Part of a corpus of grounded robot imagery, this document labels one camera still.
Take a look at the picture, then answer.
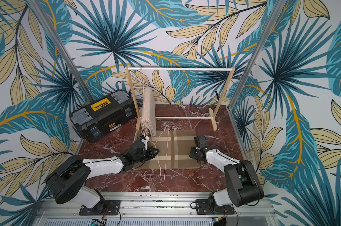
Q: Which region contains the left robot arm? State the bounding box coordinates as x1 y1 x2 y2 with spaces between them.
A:
45 137 160 213

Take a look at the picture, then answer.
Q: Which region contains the wooden clothes rack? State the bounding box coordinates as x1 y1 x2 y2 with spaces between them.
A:
125 66 235 131

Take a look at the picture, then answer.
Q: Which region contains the beige wool scarf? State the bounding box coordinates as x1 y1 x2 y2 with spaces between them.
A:
141 87 156 137

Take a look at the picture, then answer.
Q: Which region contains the aluminium frame post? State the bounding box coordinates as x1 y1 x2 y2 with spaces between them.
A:
28 0 94 102
228 0 286 113

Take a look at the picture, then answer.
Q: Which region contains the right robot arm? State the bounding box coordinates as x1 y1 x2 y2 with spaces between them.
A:
190 136 264 207

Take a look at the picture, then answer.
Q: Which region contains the right aluminium frame post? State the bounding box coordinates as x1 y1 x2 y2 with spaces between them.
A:
228 0 286 113

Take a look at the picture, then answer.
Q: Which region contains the brown plaid scarf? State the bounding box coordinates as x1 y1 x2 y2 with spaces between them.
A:
134 130 201 170

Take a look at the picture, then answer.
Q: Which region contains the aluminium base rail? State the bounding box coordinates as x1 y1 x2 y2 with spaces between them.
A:
33 192 279 226

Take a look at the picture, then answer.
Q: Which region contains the left aluminium frame post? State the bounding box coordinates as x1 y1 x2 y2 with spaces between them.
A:
28 0 94 102

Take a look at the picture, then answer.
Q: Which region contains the black yellow toolbox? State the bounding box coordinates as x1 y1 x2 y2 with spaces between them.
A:
70 90 136 143

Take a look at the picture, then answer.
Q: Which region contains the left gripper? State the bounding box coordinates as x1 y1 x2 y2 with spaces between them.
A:
134 145 160 163

